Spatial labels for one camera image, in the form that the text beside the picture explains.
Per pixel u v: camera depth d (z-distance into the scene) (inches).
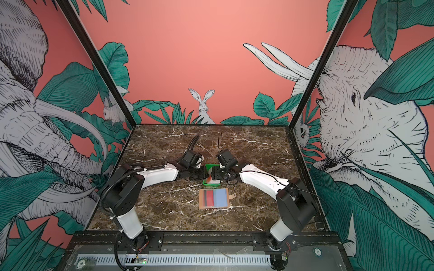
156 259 27.6
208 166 31.6
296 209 17.3
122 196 18.6
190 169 30.5
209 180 35.2
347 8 27.2
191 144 43.0
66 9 27.1
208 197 34.2
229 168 25.9
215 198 34.4
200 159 31.5
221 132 46.6
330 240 30.0
